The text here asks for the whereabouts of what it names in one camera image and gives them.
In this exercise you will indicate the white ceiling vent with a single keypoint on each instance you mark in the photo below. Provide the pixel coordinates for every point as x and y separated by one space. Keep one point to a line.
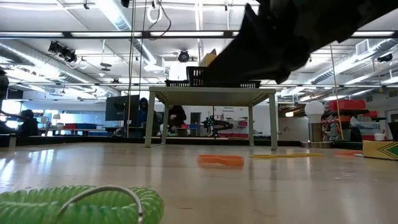
362 47

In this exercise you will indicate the black background robot arm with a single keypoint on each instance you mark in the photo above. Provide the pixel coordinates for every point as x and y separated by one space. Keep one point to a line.
217 124

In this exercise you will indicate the black overhead light bar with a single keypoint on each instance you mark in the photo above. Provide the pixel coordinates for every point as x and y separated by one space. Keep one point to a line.
124 34

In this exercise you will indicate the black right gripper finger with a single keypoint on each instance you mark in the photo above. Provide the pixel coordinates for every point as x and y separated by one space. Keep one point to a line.
281 77
248 62

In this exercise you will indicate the red storage bin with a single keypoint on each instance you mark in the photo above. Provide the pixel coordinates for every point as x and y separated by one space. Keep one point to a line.
346 105

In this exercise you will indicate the orange rubber band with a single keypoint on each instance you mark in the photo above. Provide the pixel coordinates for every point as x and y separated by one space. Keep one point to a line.
348 152
220 161

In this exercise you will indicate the black ceiling camera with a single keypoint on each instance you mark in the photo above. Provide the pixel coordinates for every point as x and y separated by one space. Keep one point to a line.
62 51
183 56

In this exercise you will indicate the black plastic mesh basket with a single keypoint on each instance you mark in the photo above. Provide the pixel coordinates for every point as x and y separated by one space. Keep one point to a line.
250 84
194 76
175 84

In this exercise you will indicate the black monitor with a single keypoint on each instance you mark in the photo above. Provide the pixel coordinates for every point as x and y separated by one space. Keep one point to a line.
122 107

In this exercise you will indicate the yellow blue green Crayola box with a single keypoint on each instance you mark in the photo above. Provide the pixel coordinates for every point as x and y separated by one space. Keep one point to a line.
381 151

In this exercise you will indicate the white bulb lamp metal base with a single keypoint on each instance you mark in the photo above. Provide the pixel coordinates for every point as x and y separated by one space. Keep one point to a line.
314 112

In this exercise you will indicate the yellow Crayola crayons box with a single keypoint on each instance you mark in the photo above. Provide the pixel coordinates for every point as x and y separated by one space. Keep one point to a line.
207 59

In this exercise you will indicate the white cup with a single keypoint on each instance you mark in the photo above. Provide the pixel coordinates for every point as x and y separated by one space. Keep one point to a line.
379 137

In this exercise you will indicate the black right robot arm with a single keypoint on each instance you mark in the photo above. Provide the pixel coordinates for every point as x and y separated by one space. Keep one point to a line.
357 18

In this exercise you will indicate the yellow rubber band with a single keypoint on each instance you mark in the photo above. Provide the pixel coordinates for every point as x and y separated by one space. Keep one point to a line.
286 155

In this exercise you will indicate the black ceiling spotlight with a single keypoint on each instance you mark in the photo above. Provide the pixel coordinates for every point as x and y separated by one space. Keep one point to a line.
385 58

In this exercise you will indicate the person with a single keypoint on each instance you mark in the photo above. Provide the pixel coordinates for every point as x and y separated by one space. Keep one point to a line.
144 115
28 124
177 118

